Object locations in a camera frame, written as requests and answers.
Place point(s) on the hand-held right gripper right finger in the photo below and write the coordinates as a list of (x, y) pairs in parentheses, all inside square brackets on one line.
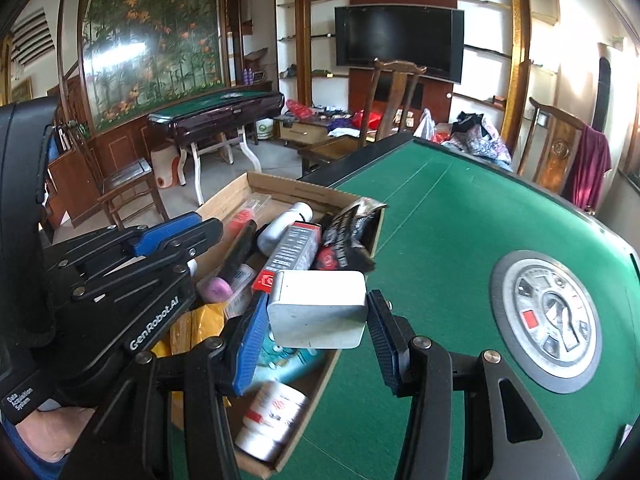
[(382, 345)]

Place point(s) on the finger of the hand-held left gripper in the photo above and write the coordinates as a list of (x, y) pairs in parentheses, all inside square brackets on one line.
[(200, 232), (160, 232)]

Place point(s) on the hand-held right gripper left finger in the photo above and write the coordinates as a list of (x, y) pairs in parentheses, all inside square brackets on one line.
[(247, 355)]

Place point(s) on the teal printed packet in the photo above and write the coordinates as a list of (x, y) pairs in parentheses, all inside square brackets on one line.
[(285, 360)]

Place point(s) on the black marker pink cap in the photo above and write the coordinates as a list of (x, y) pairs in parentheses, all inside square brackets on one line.
[(237, 255)]

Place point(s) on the clear box with red pen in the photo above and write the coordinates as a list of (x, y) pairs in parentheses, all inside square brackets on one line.
[(250, 210)]

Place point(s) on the yellow plastic packet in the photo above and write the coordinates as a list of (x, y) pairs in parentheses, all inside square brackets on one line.
[(200, 325)]

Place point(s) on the white bottle red label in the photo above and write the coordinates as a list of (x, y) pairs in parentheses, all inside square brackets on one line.
[(270, 420)]

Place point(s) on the white rectangular box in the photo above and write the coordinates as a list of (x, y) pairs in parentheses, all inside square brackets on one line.
[(320, 310)]

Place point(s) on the plain white bottle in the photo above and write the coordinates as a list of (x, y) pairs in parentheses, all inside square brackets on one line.
[(280, 230)]

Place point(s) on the grey box red end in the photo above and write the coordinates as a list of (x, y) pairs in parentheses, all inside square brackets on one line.
[(295, 250)]

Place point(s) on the shallow cardboard box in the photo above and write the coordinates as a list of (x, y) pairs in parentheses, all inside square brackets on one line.
[(290, 187)]

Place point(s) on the black snack packet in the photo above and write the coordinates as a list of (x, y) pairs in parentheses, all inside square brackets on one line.
[(345, 240)]

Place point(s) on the person's left forearm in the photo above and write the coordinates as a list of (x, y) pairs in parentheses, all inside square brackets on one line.
[(55, 435)]

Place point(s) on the white and orange bin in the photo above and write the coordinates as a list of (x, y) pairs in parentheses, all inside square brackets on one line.
[(167, 167)]

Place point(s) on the dark wooden side chair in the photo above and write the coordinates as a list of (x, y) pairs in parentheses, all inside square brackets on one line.
[(125, 172)]

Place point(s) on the folded mahjong table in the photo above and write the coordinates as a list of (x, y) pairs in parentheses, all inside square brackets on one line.
[(220, 112)]

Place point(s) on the white bucket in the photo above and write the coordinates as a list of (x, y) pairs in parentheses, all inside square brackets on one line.
[(265, 130)]

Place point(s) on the low wooden drawer table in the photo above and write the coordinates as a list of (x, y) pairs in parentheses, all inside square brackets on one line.
[(300, 132)]

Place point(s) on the green mahjong table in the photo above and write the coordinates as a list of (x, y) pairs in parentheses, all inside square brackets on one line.
[(450, 210)]

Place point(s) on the red patterned bag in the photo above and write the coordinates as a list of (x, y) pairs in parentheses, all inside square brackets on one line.
[(298, 109)]

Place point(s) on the gold framed picture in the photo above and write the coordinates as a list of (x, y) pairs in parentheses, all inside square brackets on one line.
[(21, 90)]

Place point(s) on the white cloth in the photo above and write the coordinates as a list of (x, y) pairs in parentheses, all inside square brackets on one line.
[(342, 132)]

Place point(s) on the flower and bamboo mural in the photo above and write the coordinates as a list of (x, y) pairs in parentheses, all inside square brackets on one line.
[(150, 35)]

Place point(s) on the red plastic bag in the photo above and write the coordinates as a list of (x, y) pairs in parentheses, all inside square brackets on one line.
[(367, 120)]

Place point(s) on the white plastic bag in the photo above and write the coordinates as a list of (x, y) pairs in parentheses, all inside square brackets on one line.
[(424, 127)]

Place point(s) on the pile of clothes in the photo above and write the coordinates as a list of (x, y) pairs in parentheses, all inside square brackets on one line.
[(480, 140)]

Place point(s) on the tall-backed wooden chair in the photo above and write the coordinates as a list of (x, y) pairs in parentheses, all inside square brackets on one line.
[(400, 66)]

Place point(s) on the carved-back wooden chair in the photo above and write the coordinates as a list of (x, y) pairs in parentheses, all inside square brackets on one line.
[(557, 150)]

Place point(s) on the dark red garment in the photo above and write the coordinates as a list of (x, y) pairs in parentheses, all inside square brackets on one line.
[(590, 165)]

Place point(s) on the black television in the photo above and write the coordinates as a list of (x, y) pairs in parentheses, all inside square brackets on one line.
[(400, 40)]

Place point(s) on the wooden framed wall shelf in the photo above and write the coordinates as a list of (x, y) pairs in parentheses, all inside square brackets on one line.
[(300, 10), (517, 35)]

